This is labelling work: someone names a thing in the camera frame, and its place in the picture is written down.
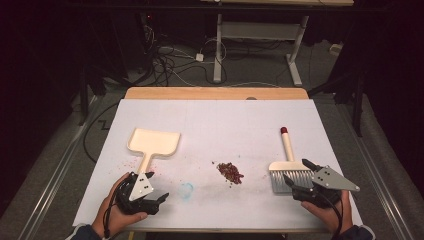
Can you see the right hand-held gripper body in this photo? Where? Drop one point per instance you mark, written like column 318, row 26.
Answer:
column 333, row 180

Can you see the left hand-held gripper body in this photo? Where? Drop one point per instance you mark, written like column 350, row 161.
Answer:
column 141, row 188

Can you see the cream hand brush grey bristles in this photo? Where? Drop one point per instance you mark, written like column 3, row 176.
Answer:
column 288, row 148

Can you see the cream plastic dustpan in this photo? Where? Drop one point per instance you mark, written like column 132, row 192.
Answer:
column 153, row 141

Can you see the red beans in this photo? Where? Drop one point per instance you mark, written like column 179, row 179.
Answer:
column 230, row 171

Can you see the person's right hand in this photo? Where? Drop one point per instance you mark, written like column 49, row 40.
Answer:
column 328, row 216

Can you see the person's left hand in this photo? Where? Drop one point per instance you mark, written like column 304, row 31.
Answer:
column 116, row 220

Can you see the black stand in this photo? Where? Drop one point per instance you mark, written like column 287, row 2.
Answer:
column 83, row 100
column 357, row 100

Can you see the white table mat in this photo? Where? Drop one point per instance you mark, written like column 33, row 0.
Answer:
column 216, row 120

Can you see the wooden table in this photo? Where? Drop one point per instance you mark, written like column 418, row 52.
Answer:
column 200, row 93

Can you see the white power strip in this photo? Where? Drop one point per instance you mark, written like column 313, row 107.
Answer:
column 335, row 49

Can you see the white power adapter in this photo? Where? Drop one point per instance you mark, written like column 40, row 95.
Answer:
column 199, row 57

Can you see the white-framed desk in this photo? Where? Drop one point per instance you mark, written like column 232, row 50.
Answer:
column 260, row 30

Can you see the metal floor rail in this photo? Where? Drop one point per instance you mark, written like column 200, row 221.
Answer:
column 376, row 176
column 56, row 176

